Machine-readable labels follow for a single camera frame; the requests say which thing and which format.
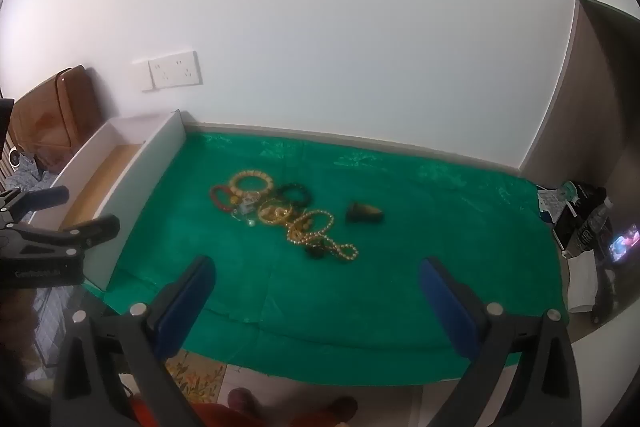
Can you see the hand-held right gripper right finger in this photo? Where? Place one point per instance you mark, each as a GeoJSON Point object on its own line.
{"type": "Point", "coordinates": [445, 307]}

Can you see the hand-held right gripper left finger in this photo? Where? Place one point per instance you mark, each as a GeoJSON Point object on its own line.
{"type": "Point", "coordinates": [185, 307]}

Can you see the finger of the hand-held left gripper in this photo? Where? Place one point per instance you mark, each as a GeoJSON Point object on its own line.
{"type": "Point", "coordinates": [47, 198]}
{"type": "Point", "coordinates": [95, 228]}

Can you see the white box with brown bottom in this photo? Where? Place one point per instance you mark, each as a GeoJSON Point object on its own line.
{"type": "Point", "coordinates": [145, 187]}

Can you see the dark brown hair clip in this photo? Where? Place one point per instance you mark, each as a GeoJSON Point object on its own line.
{"type": "Point", "coordinates": [365, 213]}

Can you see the yellow rubber bands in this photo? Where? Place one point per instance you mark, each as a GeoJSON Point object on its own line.
{"type": "Point", "coordinates": [265, 213]}

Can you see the small gold bangle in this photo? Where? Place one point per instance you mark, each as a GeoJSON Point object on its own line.
{"type": "Point", "coordinates": [289, 213]}

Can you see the white round device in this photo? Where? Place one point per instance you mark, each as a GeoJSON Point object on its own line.
{"type": "Point", "coordinates": [15, 155]}

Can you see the floral patterned rug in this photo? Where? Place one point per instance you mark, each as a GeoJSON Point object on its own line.
{"type": "Point", "coordinates": [197, 377]}

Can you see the brown wooden headboard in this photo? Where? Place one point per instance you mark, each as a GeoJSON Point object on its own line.
{"type": "Point", "coordinates": [45, 117]}

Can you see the green cloth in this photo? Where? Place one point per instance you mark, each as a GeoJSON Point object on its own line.
{"type": "Point", "coordinates": [350, 307]}

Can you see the person's slipper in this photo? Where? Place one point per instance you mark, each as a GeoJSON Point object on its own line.
{"type": "Point", "coordinates": [245, 399]}
{"type": "Point", "coordinates": [340, 408]}

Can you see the person's red clothing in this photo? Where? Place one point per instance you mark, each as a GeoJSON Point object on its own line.
{"type": "Point", "coordinates": [225, 417]}

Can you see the white paper bag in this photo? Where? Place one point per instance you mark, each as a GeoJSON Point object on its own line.
{"type": "Point", "coordinates": [585, 282]}

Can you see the white printed packet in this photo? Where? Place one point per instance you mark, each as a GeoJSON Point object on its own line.
{"type": "Point", "coordinates": [550, 204]}

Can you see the clear water bottle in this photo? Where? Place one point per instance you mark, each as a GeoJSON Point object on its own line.
{"type": "Point", "coordinates": [592, 227]}

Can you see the phone with lit screen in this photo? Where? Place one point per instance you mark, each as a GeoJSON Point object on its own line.
{"type": "Point", "coordinates": [625, 244]}

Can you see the grey-brown cabinet side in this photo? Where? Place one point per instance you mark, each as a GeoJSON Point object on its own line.
{"type": "Point", "coordinates": [575, 107]}

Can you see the white blank wall plate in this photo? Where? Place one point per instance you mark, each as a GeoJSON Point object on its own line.
{"type": "Point", "coordinates": [142, 76]}

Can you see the white wall socket panel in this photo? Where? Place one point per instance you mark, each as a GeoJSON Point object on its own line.
{"type": "Point", "coordinates": [176, 68]}

